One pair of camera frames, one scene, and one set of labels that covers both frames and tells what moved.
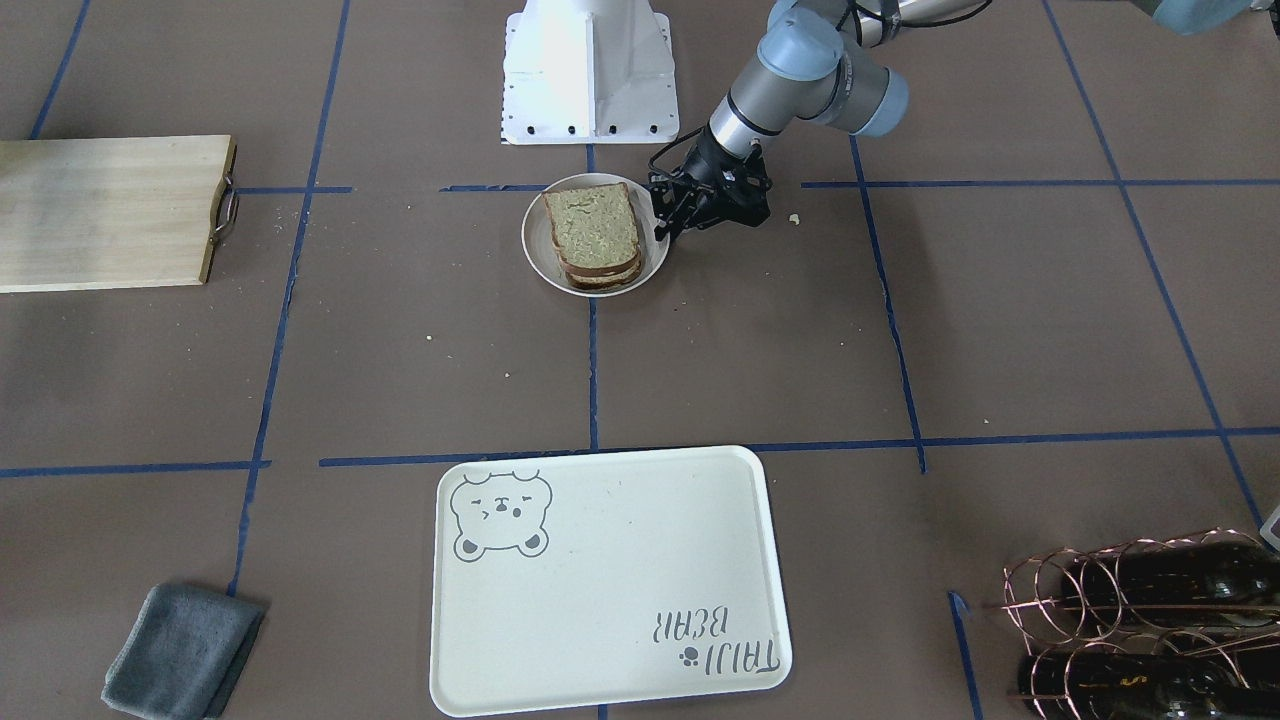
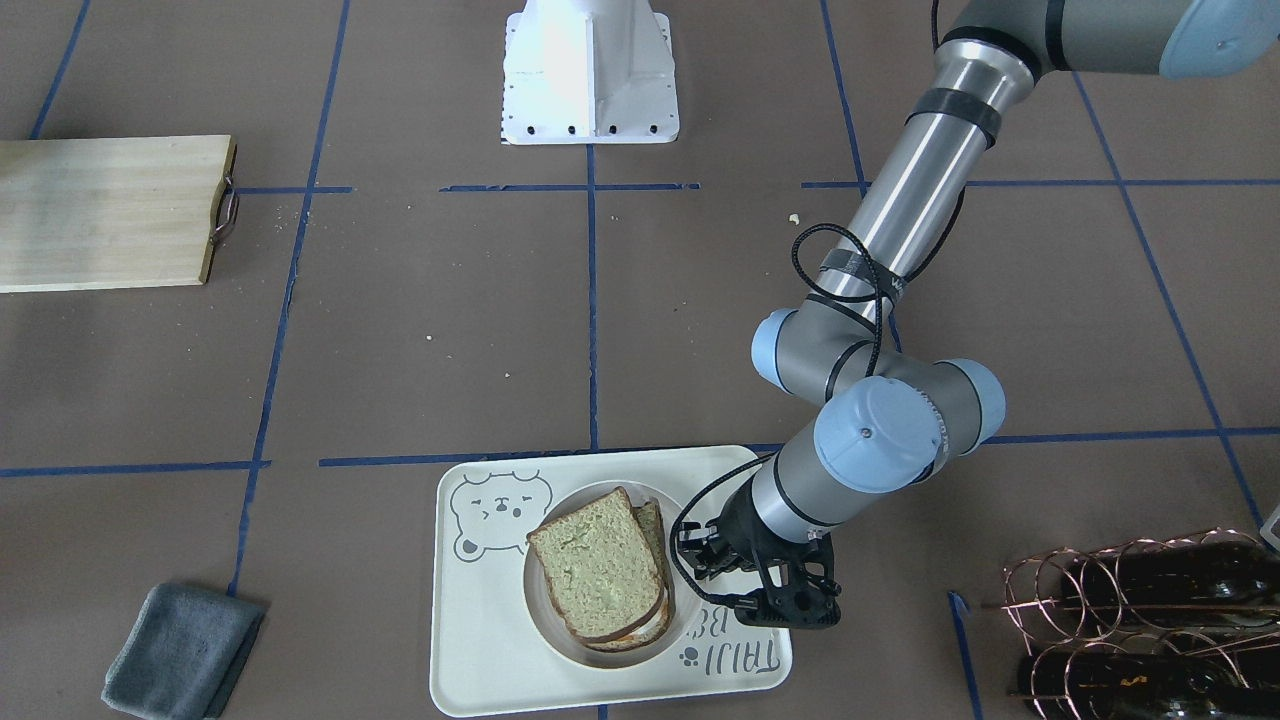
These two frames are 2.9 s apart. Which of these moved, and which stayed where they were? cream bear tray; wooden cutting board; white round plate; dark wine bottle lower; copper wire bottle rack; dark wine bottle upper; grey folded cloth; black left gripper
Moved: white round plate; black left gripper
Stayed: grey folded cloth; wooden cutting board; dark wine bottle lower; cream bear tray; dark wine bottle upper; copper wire bottle rack
